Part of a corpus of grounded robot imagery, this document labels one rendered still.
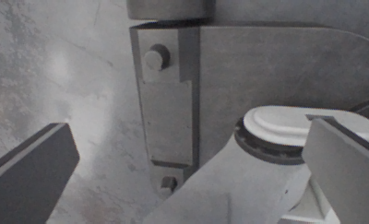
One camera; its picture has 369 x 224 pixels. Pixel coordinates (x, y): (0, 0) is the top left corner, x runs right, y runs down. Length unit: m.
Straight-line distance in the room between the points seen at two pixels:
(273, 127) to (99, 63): 0.59
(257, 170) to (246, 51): 0.24
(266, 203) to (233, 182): 0.05
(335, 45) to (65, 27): 0.73
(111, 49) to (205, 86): 0.37
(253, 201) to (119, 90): 0.60
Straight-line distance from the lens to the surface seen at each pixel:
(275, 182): 0.32
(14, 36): 0.97
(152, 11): 0.44
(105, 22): 0.72
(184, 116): 0.49
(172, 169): 0.58
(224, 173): 0.32
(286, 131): 0.35
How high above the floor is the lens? 0.61
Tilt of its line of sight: 59 degrees down
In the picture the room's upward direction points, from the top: 156 degrees counter-clockwise
